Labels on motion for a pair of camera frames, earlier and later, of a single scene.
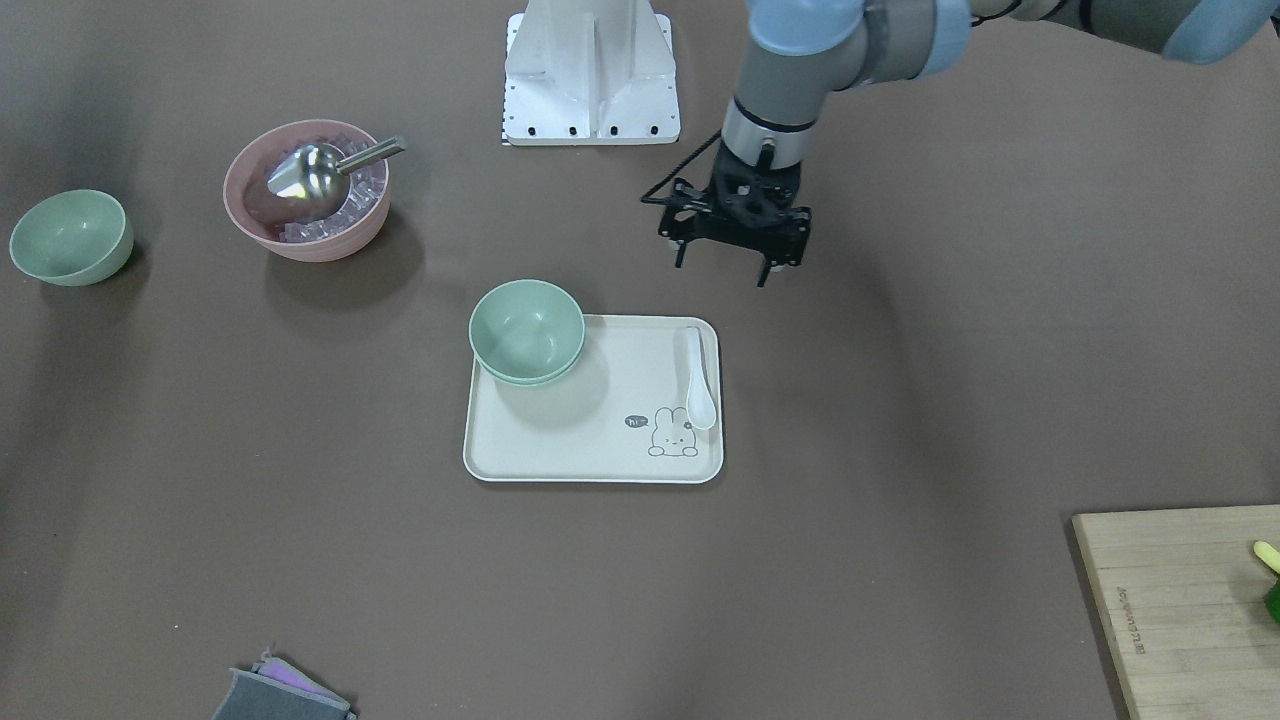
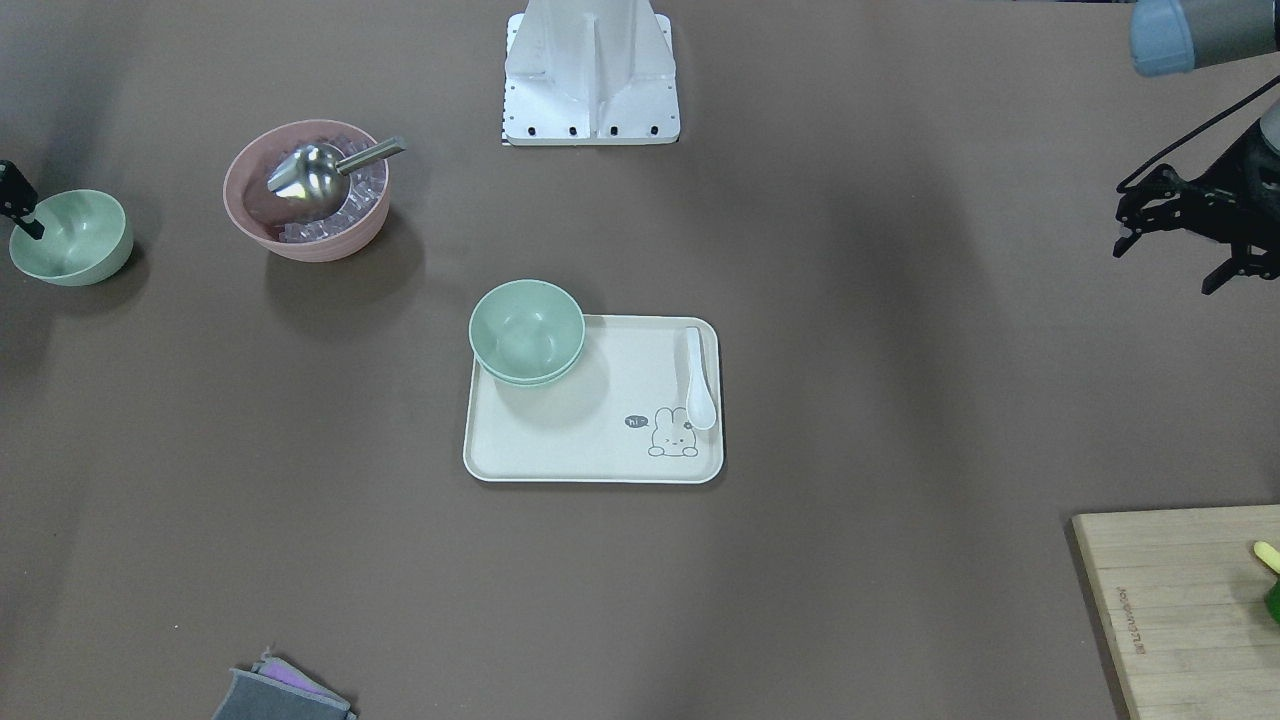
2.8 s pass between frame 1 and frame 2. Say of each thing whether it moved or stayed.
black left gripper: moved
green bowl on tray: stayed
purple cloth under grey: stayed
